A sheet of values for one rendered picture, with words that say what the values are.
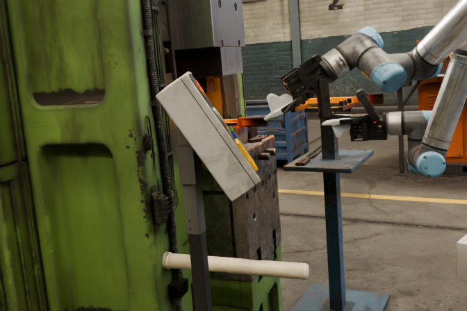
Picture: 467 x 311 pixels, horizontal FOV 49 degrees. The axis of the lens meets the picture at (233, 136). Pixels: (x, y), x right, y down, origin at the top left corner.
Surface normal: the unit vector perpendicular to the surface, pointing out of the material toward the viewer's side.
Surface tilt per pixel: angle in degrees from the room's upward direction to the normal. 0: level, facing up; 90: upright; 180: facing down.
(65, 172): 90
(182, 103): 90
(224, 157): 90
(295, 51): 90
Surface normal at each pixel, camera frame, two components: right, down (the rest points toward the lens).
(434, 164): -0.17, 0.16
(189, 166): -0.37, 0.16
